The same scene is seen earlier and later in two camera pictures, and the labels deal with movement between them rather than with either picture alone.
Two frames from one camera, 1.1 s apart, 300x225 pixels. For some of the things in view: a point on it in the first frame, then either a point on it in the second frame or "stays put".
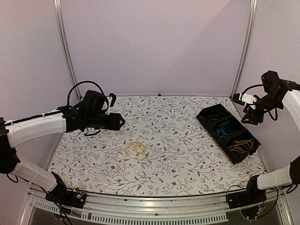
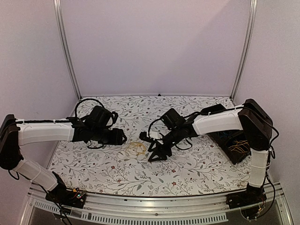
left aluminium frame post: x=60 y=23 stays put
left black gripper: x=114 y=124 → x=117 y=138
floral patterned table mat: x=162 y=149 stays put
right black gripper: x=255 y=118 → x=161 y=148
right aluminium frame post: x=247 y=47 stays put
